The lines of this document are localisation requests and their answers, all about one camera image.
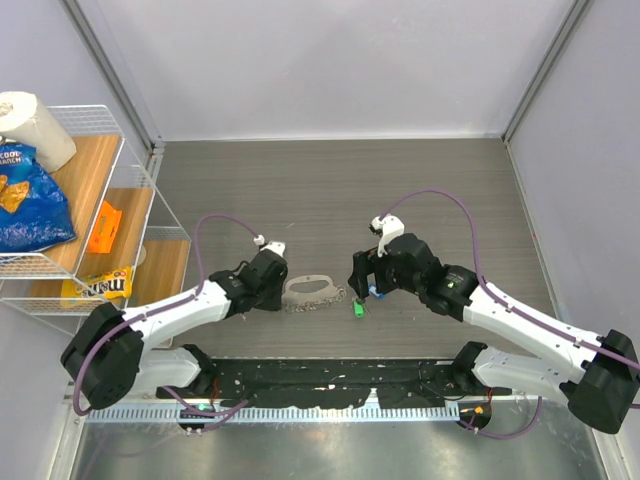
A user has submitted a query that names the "key with green tag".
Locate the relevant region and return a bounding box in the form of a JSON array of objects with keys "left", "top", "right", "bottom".
[{"left": 352, "top": 297, "right": 369, "bottom": 319}]

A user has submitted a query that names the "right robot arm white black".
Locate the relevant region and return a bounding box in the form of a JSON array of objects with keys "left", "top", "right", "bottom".
[{"left": 348, "top": 233, "right": 639, "bottom": 434}]

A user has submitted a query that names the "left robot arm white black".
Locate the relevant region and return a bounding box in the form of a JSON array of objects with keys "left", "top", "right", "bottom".
[{"left": 61, "top": 242, "right": 288, "bottom": 416}]

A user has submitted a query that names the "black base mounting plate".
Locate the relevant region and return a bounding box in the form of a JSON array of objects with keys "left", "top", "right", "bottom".
[{"left": 176, "top": 358, "right": 512, "bottom": 410}]

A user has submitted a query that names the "yellow m&m's bag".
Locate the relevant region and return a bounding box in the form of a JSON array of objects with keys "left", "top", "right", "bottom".
[{"left": 60, "top": 266, "right": 134, "bottom": 309}]

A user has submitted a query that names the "orange candy packet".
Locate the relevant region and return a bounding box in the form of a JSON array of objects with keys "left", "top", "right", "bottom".
[{"left": 87, "top": 201, "right": 122, "bottom": 254}]

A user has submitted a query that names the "blue chips bag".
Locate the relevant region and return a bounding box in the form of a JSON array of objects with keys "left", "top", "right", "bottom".
[{"left": 1, "top": 142, "right": 76, "bottom": 253}]

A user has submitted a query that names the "paper towel roll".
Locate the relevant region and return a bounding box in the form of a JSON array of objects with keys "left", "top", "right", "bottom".
[{"left": 1, "top": 91, "right": 77, "bottom": 173}]

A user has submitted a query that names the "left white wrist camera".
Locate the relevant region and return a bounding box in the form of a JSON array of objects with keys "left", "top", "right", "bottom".
[{"left": 253, "top": 234, "right": 286, "bottom": 258}]

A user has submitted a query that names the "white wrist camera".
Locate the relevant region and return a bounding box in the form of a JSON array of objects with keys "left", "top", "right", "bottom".
[
  {"left": 253, "top": 234, "right": 286, "bottom": 258},
  {"left": 369, "top": 214, "right": 405, "bottom": 257}
]

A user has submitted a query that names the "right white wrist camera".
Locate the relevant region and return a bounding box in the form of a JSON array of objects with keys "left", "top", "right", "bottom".
[{"left": 369, "top": 214, "right": 405, "bottom": 257}]

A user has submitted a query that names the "white slotted cable duct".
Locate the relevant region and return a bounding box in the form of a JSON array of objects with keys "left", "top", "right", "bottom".
[{"left": 86, "top": 401, "right": 460, "bottom": 424}]

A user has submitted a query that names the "white wire shelf rack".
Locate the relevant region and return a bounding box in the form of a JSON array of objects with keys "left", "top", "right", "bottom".
[{"left": 1, "top": 105, "right": 191, "bottom": 334}]

